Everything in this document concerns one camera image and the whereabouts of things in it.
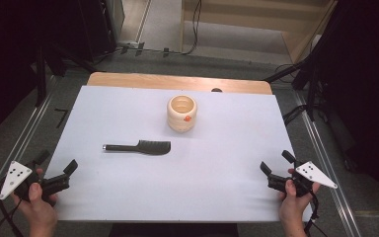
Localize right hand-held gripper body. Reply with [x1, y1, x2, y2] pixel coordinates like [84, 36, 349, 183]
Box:
[266, 159, 339, 198]

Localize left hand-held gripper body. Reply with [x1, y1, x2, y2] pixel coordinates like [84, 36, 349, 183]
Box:
[0, 159, 71, 202]

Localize black comb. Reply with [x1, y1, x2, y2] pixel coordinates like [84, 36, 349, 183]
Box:
[102, 139, 172, 156]

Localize cream ribbed cup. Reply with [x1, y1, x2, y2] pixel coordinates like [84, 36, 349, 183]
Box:
[166, 94, 198, 133]

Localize person's right hand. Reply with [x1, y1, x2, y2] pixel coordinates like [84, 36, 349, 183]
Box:
[278, 179, 321, 229]

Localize person's left hand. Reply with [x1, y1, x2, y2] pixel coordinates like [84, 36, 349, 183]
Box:
[11, 182, 59, 230]

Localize white board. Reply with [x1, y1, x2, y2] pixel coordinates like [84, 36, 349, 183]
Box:
[44, 85, 314, 223]

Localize black stand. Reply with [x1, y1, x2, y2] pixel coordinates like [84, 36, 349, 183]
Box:
[264, 33, 330, 122]
[34, 40, 98, 108]

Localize person's dark clothing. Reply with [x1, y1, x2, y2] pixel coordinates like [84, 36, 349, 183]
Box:
[108, 222, 240, 237]

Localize wooden table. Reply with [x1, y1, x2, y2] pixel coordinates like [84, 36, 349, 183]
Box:
[87, 72, 273, 96]

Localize black cabinet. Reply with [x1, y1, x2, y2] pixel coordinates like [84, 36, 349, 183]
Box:
[77, 0, 116, 63]

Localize wooden shelf unit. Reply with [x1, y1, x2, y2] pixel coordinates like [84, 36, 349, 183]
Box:
[180, 0, 340, 64]

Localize metal floor rail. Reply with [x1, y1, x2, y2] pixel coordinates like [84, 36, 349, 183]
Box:
[0, 76, 60, 226]
[291, 90, 363, 237]

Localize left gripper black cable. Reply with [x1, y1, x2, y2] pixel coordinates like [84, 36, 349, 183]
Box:
[0, 179, 26, 237]

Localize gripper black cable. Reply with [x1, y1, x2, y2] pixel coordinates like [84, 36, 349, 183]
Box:
[0, 179, 26, 237]
[303, 191, 329, 237]

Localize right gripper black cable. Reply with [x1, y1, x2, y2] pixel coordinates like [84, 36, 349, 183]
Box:
[303, 191, 329, 237]

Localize black floor cable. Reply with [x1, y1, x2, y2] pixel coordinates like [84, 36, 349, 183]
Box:
[281, 104, 309, 126]

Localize hanging black cable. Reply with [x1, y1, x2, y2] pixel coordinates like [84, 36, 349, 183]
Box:
[181, 0, 202, 56]

